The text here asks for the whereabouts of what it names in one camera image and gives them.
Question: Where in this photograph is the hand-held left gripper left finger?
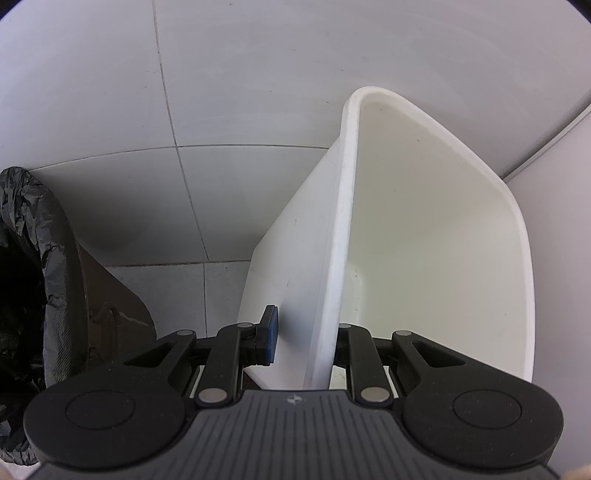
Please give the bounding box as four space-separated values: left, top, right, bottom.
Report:
124 304 280 407

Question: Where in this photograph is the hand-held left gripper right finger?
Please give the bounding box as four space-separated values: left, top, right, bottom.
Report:
335 322 468 407

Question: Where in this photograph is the white plastic bin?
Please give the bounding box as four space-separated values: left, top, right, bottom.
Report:
237 86 536 391

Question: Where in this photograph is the brown trash can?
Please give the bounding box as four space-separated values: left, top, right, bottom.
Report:
69 240 156 385

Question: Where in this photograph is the black garbage bag liner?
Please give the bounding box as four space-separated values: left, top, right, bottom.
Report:
0 166 89 467

